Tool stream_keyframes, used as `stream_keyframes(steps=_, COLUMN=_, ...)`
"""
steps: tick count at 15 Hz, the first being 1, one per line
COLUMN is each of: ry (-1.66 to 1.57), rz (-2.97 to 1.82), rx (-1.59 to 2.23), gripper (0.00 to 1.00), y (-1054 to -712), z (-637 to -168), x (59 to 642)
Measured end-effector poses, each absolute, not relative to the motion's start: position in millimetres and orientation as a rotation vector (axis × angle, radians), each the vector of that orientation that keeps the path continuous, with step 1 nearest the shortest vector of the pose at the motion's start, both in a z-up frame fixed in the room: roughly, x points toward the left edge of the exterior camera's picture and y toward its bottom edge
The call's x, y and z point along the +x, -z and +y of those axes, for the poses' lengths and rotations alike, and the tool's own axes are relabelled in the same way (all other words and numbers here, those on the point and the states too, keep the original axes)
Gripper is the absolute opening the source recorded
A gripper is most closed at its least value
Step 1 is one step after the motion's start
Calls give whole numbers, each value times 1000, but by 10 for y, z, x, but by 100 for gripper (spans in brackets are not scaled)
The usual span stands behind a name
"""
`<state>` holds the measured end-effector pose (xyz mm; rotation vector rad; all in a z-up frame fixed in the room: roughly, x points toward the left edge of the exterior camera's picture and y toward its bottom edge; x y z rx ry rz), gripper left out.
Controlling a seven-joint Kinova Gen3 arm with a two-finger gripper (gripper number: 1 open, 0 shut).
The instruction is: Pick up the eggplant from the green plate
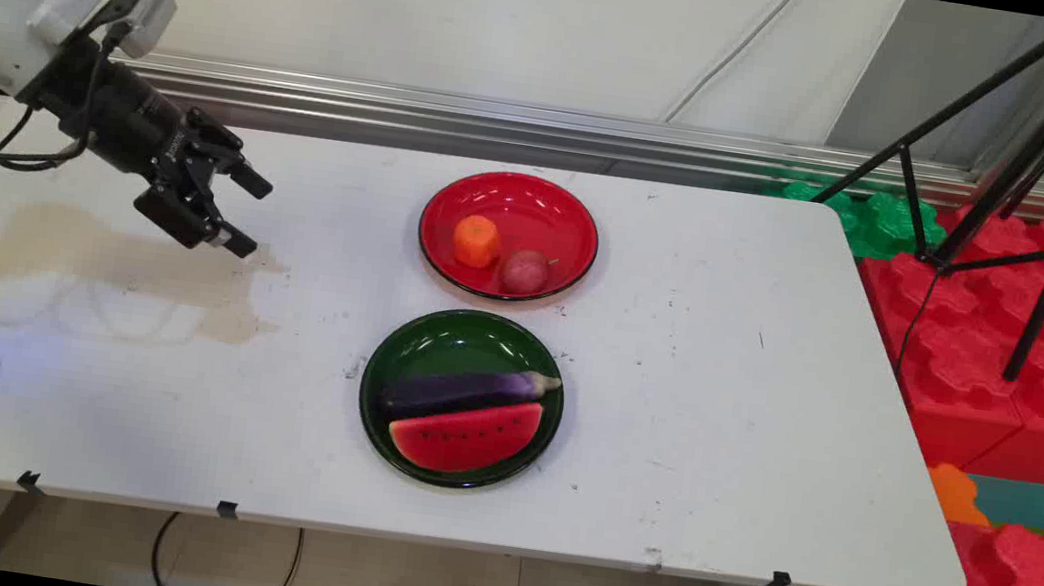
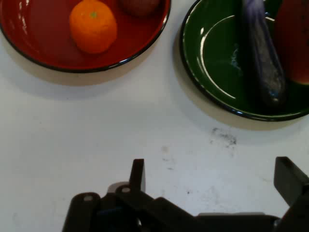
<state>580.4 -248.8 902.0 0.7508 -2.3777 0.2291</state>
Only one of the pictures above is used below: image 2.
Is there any long purple eggplant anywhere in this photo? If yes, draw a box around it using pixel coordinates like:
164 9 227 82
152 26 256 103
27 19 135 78
238 0 287 106

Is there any orange mandarin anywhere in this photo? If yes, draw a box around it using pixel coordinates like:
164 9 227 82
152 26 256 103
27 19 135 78
69 0 118 54

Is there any red plate with black rim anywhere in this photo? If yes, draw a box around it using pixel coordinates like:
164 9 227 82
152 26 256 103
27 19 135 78
0 0 171 73

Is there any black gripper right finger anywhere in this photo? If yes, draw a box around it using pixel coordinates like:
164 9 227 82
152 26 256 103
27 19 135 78
273 156 309 232

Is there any green plate with black rim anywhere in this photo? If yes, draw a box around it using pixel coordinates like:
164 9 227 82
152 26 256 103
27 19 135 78
180 0 309 122

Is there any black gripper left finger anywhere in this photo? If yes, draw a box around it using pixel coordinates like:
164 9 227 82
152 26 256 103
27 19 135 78
62 158 197 232

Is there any red tomato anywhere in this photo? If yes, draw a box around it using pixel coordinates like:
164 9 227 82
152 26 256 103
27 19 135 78
274 0 309 86

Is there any reddish brown round fruit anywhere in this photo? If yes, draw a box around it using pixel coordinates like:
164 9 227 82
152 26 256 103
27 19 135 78
118 0 161 17

